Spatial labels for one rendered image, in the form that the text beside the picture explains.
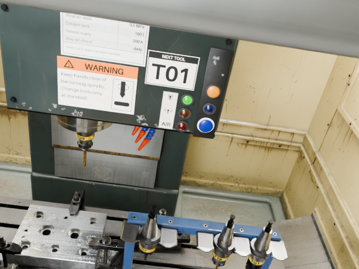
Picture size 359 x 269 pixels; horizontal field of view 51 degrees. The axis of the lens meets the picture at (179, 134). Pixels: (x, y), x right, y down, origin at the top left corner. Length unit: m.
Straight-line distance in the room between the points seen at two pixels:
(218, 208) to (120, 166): 0.75
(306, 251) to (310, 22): 1.67
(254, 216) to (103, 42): 1.67
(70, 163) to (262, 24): 1.58
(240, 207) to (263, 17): 2.09
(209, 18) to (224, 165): 2.00
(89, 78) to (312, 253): 1.34
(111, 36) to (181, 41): 0.13
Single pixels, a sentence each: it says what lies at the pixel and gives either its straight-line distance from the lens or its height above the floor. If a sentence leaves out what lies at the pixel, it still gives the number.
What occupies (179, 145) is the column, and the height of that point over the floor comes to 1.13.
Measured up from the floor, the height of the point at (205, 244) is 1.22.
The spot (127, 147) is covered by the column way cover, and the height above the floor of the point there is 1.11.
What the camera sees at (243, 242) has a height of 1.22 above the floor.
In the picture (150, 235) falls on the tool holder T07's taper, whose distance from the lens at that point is 1.09.
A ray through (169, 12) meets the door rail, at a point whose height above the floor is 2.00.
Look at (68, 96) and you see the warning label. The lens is 0.79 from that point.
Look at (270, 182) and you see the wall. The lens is 2.29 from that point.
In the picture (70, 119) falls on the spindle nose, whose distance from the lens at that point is 0.98.
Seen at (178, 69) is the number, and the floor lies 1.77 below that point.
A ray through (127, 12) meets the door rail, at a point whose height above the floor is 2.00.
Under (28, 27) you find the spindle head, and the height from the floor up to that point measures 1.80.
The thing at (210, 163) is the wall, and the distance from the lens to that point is 2.15.
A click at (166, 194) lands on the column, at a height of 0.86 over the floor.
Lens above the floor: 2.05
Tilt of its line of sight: 32 degrees down
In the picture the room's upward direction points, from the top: 10 degrees clockwise
